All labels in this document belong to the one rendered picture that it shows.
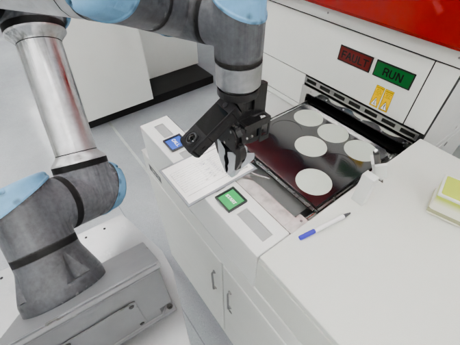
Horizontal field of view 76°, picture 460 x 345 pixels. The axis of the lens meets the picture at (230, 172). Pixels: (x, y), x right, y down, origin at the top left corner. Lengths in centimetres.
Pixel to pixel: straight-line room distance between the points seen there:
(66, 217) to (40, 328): 20
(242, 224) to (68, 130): 42
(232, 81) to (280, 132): 55
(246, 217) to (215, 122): 26
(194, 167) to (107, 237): 30
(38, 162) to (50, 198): 196
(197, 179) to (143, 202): 127
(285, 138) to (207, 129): 50
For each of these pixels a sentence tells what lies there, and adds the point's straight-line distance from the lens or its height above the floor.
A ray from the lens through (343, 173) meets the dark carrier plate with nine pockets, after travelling 90.
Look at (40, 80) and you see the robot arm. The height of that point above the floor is 121.
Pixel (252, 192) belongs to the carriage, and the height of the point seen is 88.
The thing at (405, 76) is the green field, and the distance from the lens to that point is 98.
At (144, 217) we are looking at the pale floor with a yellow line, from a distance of 192.
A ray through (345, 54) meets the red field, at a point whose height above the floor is 110.
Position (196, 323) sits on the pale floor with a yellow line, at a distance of 158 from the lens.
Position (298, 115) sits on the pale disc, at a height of 90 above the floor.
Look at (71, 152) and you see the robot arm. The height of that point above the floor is 109.
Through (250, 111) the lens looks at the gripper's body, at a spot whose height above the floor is 120.
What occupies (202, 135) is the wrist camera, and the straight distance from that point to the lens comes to 50.
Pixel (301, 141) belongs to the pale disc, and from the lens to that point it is 97.
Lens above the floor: 151
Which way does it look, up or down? 46 degrees down
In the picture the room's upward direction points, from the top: straight up
